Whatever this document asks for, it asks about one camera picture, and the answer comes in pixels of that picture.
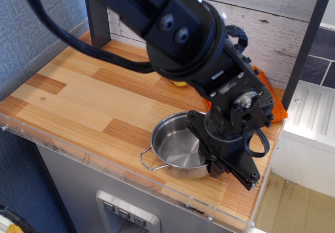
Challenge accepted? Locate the dark grey right post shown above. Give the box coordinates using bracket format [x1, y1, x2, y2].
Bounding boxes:
[282, 0, 329, 110]

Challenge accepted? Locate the dark grey post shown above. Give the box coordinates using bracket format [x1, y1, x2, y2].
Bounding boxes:
[85, 0, 111, 48]
[282, 0, 329, 110]

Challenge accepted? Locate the white ribbed cabinet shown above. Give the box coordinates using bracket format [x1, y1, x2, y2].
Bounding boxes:
[271, 81, 334, 197]

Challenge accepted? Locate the silver dispenser panel with buttons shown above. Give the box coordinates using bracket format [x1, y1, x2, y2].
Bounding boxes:
[96, 190, 161, 233]

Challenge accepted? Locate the dark grey left post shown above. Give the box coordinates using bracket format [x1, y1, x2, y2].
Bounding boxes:
[85, 0, 111, 48]

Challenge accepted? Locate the yellow toy potato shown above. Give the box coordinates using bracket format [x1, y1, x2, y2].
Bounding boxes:
[172, 81, 187, 87]

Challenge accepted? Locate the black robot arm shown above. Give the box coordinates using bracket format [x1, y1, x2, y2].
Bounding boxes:
[98, 0, 275, 189]

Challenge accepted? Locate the clear acrylic edge guard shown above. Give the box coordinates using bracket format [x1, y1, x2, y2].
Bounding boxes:
[1, 115, 256, 232]

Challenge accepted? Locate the yellow object at corner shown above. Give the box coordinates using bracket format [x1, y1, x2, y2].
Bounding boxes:
[6, 224, 21, 233]

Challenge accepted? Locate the silver metal pot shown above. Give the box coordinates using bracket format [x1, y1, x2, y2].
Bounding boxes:
[140, 112, 210, 179]

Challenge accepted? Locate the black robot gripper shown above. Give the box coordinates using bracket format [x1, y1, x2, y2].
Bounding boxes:
[186, 110, 261, 190]

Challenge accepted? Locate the orange woven cloth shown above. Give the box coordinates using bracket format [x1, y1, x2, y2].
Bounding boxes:
[218, 66, 288, 123]

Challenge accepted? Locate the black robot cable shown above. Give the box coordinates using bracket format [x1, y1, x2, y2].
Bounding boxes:
[18, 0, 155, 74]

